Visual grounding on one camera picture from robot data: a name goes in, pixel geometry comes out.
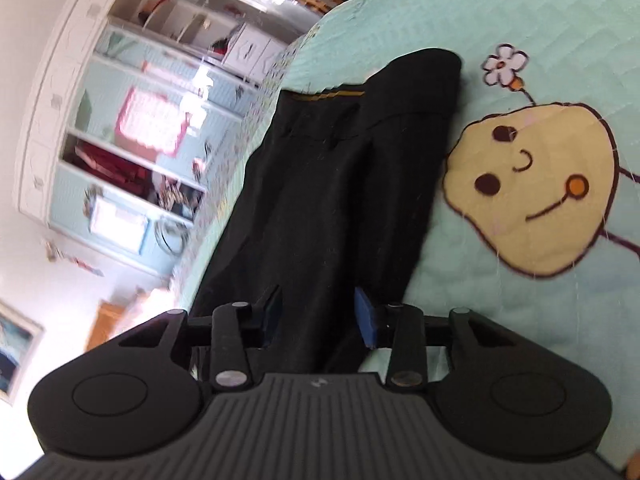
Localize red hanging clothes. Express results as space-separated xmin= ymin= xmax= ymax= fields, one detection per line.
xmin=65 ymin=141 xmax=151 ymax=186

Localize black pants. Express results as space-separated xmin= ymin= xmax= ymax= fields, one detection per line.
xmin=190 ymin=47 xmax=463 ymax=376

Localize green bee-print quilted bedspread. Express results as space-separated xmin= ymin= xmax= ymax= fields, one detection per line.
xmin=170 ymin=0 xmax=640 ymax=466

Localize wooden headboard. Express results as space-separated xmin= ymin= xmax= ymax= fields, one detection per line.
xmin=85 ymin=300 xmax=133 ymax=353

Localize silver hoops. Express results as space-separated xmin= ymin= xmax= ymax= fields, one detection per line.
xmin=155 ymin=220 xmax=188 ymax=256

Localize wall ornament with red tassel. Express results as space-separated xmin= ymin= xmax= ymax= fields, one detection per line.
xmin=45 ymin=242 xmax=106 ymax=277

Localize white drawer cabinet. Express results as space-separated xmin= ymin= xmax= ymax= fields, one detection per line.
xmin=222 ymin=22 xmax=288 ymax=83

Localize pink-bordered poster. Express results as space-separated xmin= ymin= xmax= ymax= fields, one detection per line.
xmin=115 ymin=85 xmax=193 ymax=156

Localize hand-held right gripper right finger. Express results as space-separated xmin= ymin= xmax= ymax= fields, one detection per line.
xmin=353 ymin=286 xmax=523 ymax=392

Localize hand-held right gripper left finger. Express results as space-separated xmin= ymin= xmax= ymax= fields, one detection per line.
xmin=117 ymin=285 xmax=284 ymax=393

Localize floral pillow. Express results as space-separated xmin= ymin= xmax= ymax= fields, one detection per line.
xmin=120 ymin=287 xmax=173 ymax=331

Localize framed portrait photo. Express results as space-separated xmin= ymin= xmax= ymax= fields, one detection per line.
xmin=0 ymin=300 xmax=43 ymax=406

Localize white sliding-door wardrobe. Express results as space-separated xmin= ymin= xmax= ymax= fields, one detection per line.
xmin=17 ymin=0 xmax=326 ymax=276

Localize blue-framed poster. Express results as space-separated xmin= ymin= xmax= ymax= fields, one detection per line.
xmin=89 ymin=195 xmax=150 ymax=256

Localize patterned brown cloth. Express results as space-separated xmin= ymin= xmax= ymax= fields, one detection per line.
xmin=155 ymin=177 xmax=201 ymax=208

